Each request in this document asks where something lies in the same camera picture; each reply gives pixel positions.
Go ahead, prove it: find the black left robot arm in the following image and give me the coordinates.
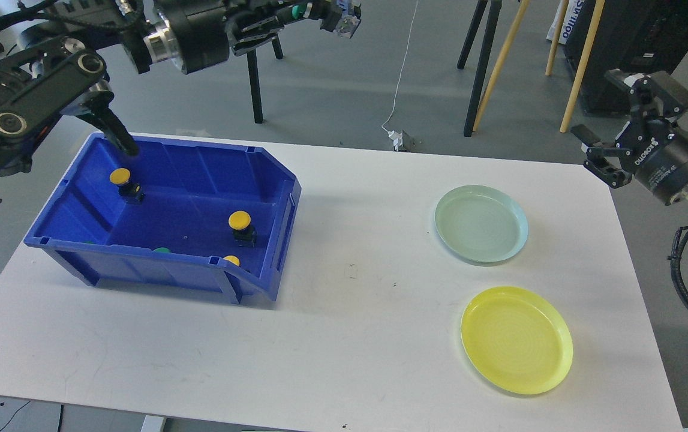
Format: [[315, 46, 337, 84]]
[[0, 1, 361, 177]]

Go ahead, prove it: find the yellow plate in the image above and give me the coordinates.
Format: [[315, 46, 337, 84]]
[[459, 286, 574, 396]]

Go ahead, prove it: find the wooden stick middle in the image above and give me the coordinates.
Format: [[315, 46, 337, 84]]
[[545, 0, 570, 76]]

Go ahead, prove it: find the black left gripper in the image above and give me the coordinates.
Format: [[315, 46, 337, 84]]
[[167, 1, 344, 74]]

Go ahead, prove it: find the blue plastic bin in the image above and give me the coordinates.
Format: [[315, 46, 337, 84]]
[[23, 133, 302, 304]]

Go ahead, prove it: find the white printed bag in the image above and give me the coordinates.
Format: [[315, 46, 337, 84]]
[[546, 0, 585, 46]]

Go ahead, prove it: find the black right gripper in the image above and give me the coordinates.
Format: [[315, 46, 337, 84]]
[[571, 69, 688, 205]]

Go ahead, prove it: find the white cable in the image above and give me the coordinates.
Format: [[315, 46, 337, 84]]
[[381, 0, 420, 136]]

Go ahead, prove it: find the yellow push button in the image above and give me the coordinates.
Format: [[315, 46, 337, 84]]
[[228, 210, 258, 248], [110, 167, 145, 204], [223, 255, 241, 267]]

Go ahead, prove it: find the yellow push button front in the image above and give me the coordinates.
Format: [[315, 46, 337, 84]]
[[223, 255, 241, 267]]

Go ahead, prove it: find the black tripod leg right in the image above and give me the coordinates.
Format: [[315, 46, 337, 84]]
[[456, 1, 502, 137]]

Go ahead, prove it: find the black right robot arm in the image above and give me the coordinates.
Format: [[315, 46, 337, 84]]
[[571, 69, 688, 309]]

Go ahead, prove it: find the black cabinet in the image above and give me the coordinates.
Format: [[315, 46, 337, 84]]
[[578, 1, 688, 116]]

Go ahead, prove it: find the wooden stick left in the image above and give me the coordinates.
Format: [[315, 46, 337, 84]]
[[473, 1, 530, 132]]

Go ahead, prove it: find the yellow push button back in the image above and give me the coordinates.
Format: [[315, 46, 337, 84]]
[[110, 167, 145, 204]]

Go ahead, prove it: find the light green plate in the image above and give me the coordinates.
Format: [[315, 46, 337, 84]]
[[434, 184, 530, 266]]

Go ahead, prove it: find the white power plug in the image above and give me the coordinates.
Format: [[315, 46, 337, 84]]
[[387, 130, 415, 152]]

